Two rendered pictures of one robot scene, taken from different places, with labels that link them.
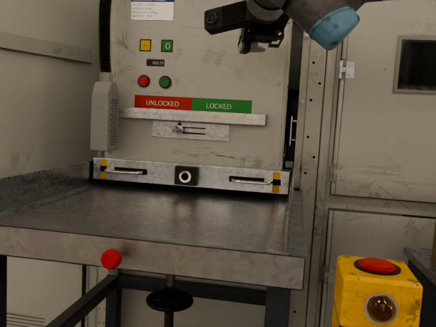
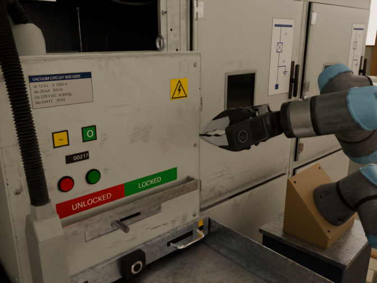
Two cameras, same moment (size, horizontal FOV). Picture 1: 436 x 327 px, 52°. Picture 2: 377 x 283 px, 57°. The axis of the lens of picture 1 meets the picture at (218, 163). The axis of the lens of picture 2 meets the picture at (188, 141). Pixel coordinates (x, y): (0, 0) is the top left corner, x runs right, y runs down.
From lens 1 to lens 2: 92 cm
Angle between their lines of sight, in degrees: 51
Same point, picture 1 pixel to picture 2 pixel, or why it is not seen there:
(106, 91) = (58, 231)
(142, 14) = (50, 99)
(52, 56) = not seen: outside the picture
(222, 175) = (161, 245)
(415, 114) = not seen: hidden behind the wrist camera
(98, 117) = (55, 268)
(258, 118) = (193, 185)
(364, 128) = (210, 147)
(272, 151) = (193, 204)
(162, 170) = (105, 272)
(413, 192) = (235, 181)
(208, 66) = (137, 145)
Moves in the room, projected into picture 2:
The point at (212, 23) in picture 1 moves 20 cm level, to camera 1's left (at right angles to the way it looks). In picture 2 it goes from (245, 142) to (173, 175)
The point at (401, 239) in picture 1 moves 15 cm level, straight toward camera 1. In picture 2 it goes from (230, 214) to (254, 231)
